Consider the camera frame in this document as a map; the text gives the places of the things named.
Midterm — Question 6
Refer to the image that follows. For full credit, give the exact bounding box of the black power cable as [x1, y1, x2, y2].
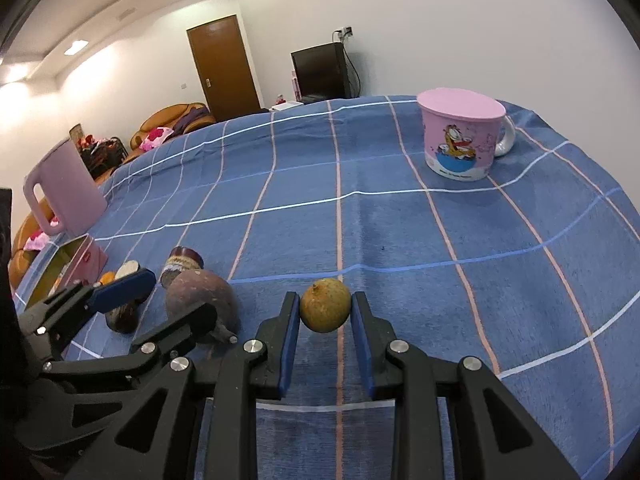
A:
[344, 39, 363, 98]

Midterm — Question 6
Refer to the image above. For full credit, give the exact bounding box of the dark brown round mangosteen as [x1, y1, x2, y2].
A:
[104, 302, 139, 334]

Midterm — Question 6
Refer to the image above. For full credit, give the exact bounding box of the yellow-green round passion fruit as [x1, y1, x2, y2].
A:
[299, 278, 352, 333]

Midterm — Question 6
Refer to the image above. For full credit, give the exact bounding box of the pink rectangular tin box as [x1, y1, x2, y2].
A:
[22, 234, 108, 311]

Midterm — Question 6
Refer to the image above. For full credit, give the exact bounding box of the pink cartoon cup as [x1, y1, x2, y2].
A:
[416, 88, 517, 182]

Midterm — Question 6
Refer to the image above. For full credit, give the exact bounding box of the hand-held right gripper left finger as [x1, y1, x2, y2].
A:
[62, 291, 301, 480]

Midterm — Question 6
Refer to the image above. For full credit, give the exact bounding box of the black television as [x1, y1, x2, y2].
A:
[291, 42, 358, 103]

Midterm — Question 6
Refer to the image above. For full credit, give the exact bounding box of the purple cloth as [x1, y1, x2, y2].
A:
[172, 107, 216, 133]

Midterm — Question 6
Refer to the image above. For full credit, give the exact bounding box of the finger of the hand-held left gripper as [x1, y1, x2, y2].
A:
[17, 268, 157, 361]
[40, 302, 218, 381]

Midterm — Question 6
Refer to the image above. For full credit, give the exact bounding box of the pink electric kettle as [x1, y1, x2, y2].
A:
[22, 137, 108, 236]

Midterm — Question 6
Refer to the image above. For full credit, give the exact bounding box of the dark cluttered rack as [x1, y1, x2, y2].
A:
[80, 136, 126, 177]

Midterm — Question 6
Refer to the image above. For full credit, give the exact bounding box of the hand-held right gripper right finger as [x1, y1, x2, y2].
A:
[350, 290, 581, 480]

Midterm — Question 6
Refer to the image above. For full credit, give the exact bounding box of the brown wooden door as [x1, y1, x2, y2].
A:
[186, 14, 262, 122]

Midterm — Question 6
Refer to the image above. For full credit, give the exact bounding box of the small dark jar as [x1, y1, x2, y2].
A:
[159, 246, 204, 289]

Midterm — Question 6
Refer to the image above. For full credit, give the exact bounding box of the long brown leather sofa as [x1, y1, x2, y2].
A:
[10, 200, 57, 281]

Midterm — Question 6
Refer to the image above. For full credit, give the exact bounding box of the small brown leather sofa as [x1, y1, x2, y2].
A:
[131, 102, 217, 152]

